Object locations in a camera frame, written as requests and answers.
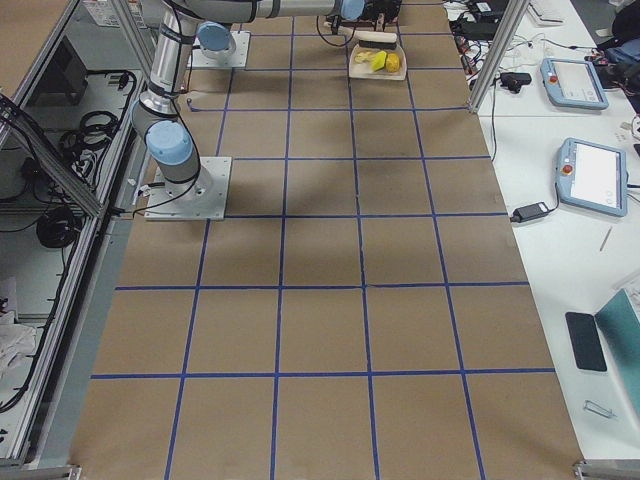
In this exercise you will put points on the beige hand brush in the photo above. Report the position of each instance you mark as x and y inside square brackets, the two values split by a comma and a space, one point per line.
[379, 39]

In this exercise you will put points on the yellow-brown potato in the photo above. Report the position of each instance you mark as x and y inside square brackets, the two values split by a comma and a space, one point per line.
[392, 63]

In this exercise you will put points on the yellow sponge wedge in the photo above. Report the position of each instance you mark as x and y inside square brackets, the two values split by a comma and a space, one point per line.
[378, 62]

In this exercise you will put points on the beige plastic dustpan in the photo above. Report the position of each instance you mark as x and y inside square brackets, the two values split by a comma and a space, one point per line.
[363, 71]

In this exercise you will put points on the toy croissant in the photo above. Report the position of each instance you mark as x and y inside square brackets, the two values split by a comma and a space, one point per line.
[363, 57]

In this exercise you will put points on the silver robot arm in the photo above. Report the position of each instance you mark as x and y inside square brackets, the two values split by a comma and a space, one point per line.
[218, 16]
[155, 115]

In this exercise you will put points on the black webcam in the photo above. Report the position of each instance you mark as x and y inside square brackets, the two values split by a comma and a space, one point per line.
[514, 81]

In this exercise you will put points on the far blue teach pendant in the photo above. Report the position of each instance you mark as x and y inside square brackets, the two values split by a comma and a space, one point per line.
[573, 84]

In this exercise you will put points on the blue teach pendant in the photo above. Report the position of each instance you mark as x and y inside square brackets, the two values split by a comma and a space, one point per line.
[592, 176]
[573, 84]

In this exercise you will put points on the black power adapter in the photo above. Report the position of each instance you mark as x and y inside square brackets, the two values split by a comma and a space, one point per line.
[530, 212]

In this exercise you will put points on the near blue teach pendant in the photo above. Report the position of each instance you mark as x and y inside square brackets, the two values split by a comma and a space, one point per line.
[592, 176]

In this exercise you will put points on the black smartphone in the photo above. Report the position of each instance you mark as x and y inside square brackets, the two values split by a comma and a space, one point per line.
[585, 342]

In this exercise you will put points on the white crumpled cloth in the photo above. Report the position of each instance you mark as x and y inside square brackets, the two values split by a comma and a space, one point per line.
[18, 341]

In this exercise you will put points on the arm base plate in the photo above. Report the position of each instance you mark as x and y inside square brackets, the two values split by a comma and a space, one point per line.
[206, 199]
[234, 56]

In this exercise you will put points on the aluminium frame post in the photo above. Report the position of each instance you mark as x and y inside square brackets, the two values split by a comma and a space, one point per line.
[506, 30]

